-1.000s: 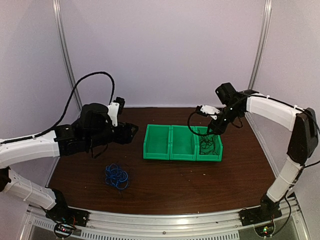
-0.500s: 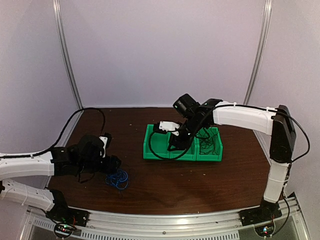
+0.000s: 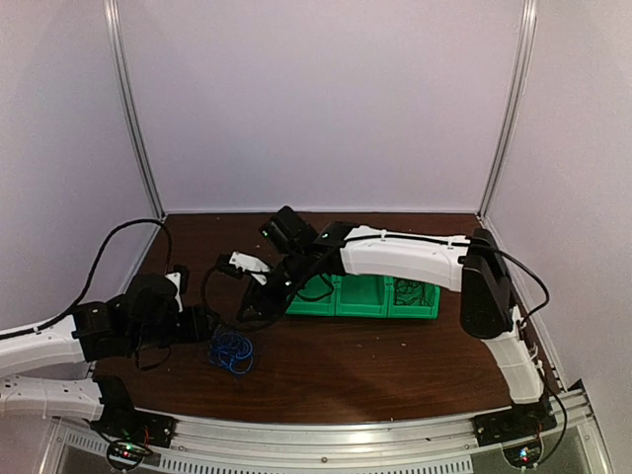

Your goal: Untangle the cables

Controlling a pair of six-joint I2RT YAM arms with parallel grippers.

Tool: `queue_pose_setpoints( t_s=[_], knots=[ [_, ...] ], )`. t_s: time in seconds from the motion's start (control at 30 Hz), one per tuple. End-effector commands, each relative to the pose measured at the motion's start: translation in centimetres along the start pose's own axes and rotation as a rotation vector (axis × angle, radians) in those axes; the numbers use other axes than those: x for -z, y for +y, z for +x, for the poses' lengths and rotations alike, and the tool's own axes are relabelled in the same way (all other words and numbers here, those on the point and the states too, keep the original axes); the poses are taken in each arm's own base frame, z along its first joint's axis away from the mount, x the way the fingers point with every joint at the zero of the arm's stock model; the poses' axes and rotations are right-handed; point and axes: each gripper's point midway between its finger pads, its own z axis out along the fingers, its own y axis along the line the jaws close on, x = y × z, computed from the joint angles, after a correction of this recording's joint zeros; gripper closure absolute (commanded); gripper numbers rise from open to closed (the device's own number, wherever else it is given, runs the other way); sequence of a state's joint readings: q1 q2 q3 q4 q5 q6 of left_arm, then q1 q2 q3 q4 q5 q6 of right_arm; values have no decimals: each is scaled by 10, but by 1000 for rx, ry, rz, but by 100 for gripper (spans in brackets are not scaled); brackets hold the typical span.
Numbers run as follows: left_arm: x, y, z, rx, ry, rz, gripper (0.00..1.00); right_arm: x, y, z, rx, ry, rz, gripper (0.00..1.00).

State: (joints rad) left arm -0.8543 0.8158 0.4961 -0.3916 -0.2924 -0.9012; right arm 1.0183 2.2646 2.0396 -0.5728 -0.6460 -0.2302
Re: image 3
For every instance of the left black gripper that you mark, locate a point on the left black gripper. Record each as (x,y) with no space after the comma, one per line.
(196,327)

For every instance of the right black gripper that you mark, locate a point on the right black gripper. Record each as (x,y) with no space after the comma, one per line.
(271,303)

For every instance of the green bin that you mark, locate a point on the green bin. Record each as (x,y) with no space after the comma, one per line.
(412,299)
(363,296)
(318,297)

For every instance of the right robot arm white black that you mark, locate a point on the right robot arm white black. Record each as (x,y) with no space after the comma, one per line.
(471,265)

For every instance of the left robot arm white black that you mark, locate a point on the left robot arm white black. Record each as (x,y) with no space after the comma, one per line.
(149,315)

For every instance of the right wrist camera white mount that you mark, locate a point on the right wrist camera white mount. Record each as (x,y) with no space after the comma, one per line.
(238,264)

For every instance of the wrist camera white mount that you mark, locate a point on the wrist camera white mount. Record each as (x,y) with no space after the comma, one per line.
(238,264)
(179,277)

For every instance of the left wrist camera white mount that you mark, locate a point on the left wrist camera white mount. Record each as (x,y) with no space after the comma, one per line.
(179,277)

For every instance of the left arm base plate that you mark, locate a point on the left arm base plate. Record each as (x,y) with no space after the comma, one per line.
(139,426)

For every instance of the front aluminium rail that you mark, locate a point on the front aluminium rail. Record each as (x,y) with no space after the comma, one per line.
(436,445)

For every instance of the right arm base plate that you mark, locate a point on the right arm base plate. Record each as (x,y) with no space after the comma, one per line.
(517,422)

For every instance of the left aluminium frame post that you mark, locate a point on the left aluminium frame post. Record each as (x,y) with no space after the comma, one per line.
(130,113)

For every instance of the aluminium frame post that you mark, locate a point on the aluminium frame post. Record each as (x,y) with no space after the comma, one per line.
(522,60)
(130,113)

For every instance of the right aluminium frame post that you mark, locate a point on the right aluminium frame post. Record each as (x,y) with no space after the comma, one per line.
(522,60)

